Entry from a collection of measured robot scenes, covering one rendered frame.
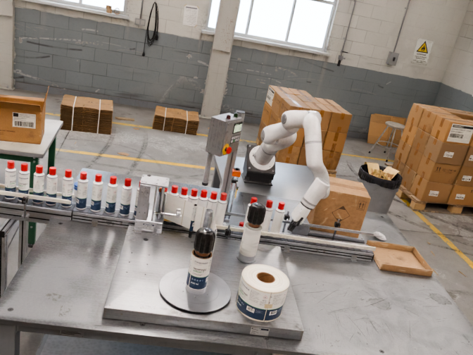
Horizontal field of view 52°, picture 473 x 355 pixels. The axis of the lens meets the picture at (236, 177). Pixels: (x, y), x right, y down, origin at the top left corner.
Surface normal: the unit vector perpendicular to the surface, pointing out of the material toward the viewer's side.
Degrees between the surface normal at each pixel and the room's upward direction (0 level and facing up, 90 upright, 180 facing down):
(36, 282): 0
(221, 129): 90
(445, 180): 92
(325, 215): 90
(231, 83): 90
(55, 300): 0
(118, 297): 0
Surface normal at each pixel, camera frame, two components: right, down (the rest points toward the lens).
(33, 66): 0.15, 0.40
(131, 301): 0.19, -0.91
